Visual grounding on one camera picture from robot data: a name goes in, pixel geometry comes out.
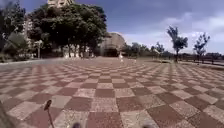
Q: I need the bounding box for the grey domed building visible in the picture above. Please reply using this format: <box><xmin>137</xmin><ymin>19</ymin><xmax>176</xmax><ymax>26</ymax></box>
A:
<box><xmin>99</xmin><ymin>32</ymin><xmax>126</xmax><ymax>58</ymax></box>

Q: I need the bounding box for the red and grey checkered pavement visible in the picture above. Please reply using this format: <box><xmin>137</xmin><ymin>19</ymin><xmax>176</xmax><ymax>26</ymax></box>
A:
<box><xmin>0</xmin><ymin>57</ymin><xmax>224</xmax><ymax>128</ymax></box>

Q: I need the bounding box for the row of trees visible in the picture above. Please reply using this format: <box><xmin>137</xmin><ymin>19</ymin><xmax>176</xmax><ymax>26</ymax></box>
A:
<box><xmin>121</xmin><ymin>41</ymin><xmax>168</xmax><ymax>58</ymax></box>

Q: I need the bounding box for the large broad green tree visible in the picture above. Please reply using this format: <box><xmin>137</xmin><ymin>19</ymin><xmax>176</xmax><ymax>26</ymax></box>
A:
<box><xmin>28</xmin><ymin>3</ymin><xmax>108</xmax><ymax>58</ymax></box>

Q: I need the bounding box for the slim tree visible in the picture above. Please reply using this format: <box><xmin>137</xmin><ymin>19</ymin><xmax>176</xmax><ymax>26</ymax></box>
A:
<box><xmin>166</xmin><ymin>25</ymin><xmax>189</xmax><ymax>63</ymax></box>
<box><xmin>193</xmin><ymin>32</ymin><xmax>212</xmax><ymax>64</ymax></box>

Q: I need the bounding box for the robot's own part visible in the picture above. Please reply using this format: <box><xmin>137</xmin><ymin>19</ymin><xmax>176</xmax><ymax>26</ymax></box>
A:
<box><xmin>71</xmin><ymin>122</ymin><xmax>82</xmax><ymax>128</ymax></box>

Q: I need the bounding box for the pale high-rise apartment building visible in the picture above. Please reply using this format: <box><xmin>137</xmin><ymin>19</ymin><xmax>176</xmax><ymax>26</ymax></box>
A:
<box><xmin>46</xmin><ymin>0</ymin><xmax>76</xmax><ymax>8</ymax></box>

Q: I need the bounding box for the dark leafy tree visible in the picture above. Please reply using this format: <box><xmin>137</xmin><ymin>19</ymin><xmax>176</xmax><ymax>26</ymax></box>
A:
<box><xmin>0</xmin><ymin>1</ymin><xmax>29</xmax><ymax>63</ymax></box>

